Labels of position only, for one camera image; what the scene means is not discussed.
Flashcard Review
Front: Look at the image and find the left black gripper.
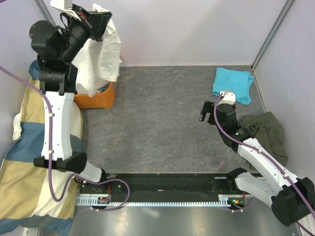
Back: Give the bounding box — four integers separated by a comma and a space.
59, 3, 111, 62

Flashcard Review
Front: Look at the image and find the white t shirt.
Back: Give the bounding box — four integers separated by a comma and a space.
72, 19, 122, 97

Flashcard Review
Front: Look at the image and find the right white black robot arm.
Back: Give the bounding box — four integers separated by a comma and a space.
199, 101, 315, 226

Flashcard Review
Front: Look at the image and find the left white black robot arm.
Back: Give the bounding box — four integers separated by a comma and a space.
30, 4, 112, 193

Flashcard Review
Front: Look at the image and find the folded turquoise t shirt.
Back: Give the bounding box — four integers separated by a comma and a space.
212, 67, 254, 105

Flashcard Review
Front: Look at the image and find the mint green t shirt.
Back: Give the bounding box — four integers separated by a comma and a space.
95, 83, 110, 93

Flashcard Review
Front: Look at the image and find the olive green t shirt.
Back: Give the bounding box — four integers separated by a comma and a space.
239, 112, 288, 167

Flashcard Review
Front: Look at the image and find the orange plastic basket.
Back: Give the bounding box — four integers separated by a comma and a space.
74, 82, 116, 109

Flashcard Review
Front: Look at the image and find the blue beige checkered pillow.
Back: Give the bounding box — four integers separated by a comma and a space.
0, 60, 84, 236

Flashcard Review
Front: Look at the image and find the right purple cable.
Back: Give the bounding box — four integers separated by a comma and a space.
213, 94, 315, 236

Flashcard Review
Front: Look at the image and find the purple cable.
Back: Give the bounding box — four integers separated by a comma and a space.
213, 94, 315, 236
0, 65, 130, 211

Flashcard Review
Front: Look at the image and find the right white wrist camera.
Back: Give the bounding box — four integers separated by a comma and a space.
218, 91, 236, 105

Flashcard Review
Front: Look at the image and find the left aluminium corner post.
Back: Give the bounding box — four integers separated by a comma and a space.
33, 0, 56, 26

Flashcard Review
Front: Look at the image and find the aluminium corner post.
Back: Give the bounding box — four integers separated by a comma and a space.
250, 0, 296, 73
33, 0, 56, 26

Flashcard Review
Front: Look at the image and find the white slotted cable duct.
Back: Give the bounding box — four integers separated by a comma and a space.
75, 195, 246, 207

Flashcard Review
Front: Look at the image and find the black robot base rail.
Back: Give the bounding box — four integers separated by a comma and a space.
77, 173, 252, 202

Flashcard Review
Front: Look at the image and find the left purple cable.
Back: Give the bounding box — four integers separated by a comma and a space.
0, 65, 130, 211

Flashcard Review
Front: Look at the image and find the right aluminium corner post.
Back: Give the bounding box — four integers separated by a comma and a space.
250, 0, 296, 73

